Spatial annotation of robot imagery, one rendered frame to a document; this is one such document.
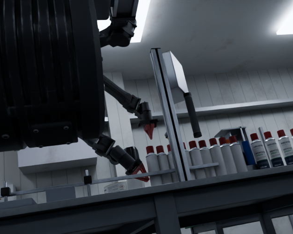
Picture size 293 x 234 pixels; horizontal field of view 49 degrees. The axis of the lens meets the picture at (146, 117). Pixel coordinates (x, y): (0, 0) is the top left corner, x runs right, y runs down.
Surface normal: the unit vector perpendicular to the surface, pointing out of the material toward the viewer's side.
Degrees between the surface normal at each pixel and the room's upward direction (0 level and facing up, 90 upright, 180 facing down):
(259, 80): 90
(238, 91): 90
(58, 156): 90
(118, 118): 90
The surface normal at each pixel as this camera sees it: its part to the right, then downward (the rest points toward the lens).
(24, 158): 0.16, -0.40
